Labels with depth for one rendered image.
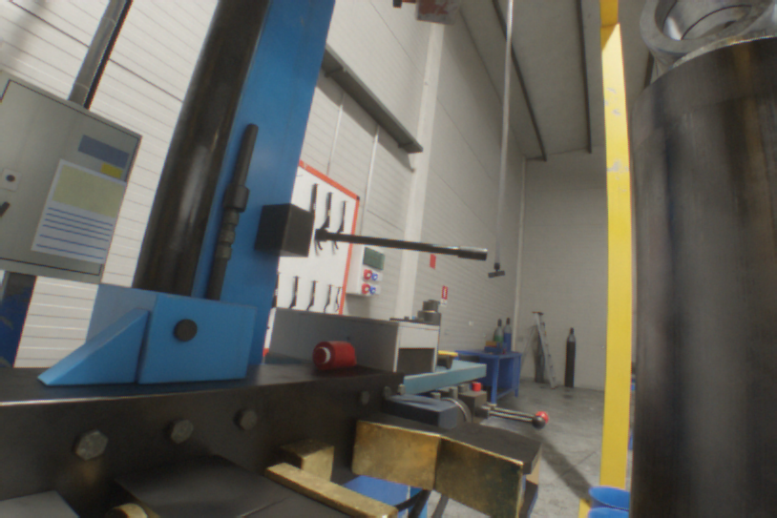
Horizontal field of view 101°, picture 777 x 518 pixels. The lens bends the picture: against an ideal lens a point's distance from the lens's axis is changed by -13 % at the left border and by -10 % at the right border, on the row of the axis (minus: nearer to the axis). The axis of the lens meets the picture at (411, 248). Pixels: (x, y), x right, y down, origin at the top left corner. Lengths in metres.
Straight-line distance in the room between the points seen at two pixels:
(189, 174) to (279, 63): 0.38
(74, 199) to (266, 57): 0.55
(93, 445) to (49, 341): 1.89
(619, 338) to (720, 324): 2.58
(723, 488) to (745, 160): 0.26
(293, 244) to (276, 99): 0.33
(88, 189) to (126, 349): 0.65
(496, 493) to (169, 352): 0.50
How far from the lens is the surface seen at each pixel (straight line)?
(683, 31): 0.66
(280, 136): 0.87
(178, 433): 0.49
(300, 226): 0.76
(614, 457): 3.04
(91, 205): 1.09
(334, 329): 0.94
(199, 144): 0.66
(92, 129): 1.12
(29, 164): 1.07
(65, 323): 2.33
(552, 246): 11.55
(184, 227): 0.63
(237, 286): 0.77
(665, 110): 0.46
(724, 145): 0.41
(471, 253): 0.75
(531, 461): 0.64
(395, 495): 2.52
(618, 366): 2.95
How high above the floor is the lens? 1.18
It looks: 12 degrees up
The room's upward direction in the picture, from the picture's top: 7 degrees clockwise
